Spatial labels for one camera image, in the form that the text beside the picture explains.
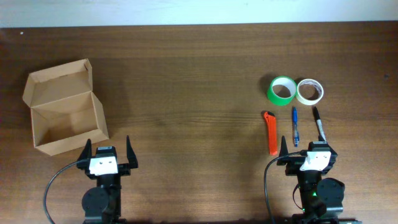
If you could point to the black marker pen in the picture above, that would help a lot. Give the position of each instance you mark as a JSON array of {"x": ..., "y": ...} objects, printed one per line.
[{"x": 319, "y": 123}]

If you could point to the orange utility knife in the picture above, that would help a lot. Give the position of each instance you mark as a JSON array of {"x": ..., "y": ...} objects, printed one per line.
[{"x": 270, "y": 120}]

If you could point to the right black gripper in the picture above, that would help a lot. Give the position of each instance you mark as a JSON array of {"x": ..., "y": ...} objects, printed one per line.
[{"x": 294, "y": 164}]

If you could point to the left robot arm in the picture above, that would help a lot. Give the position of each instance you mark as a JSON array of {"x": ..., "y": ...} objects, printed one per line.
[{"x": 102, "y": 203}]

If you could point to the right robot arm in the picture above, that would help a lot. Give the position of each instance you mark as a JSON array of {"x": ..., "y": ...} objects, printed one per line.
[{"x": 321, "y": 199}]

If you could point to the blue pen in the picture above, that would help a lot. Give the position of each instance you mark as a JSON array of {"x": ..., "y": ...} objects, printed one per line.
[{"x": 295, "y": 127}]

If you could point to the brown cardboard box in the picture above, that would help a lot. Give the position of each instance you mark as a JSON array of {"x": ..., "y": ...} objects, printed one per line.
[{"x": 64, "y": 111}]

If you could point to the green tape roll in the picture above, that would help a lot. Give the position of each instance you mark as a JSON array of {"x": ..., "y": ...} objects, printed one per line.
[{"x": 285, "y": 82}]

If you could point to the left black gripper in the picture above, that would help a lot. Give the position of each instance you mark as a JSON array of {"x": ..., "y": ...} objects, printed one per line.
[{"x": 124, "y": 170}]

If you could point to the cream masking tape roll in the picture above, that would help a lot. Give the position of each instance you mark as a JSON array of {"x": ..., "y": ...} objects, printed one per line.
[{"x": 309, "y": 92}]

